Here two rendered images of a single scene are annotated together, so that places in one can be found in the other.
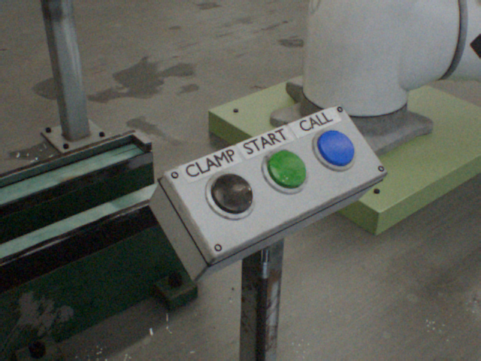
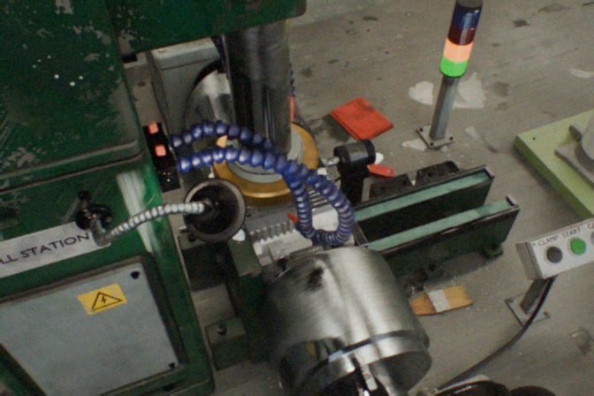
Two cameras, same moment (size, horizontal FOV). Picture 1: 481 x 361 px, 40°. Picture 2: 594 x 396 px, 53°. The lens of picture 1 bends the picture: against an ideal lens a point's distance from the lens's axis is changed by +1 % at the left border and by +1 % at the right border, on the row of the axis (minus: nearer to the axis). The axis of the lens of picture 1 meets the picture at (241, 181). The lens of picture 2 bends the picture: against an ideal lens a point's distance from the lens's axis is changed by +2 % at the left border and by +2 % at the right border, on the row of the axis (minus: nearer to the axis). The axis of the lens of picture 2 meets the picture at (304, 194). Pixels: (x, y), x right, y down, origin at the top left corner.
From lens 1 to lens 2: 0.76 m
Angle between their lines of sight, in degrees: 21
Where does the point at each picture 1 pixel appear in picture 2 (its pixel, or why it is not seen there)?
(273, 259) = not seen: hidden behind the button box
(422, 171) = not seen: outside the picture
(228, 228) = (550, 268)
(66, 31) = (452, 90)
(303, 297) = not seen: hidden behind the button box
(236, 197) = (556, 257)
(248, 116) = (541, 145)
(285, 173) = (577, 248)
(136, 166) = (483, 185)
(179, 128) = (495, 140)
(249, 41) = (546, 66)
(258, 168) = (566, 244)
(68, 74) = (445, 110)
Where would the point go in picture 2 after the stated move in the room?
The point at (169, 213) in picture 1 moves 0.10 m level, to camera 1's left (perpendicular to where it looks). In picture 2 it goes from (526, 254) to (470, 240)
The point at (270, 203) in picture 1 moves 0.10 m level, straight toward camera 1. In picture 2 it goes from (568, 259) to (562, 306)
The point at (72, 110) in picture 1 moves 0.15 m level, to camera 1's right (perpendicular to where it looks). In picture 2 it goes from (440, 126) to (498, 138)
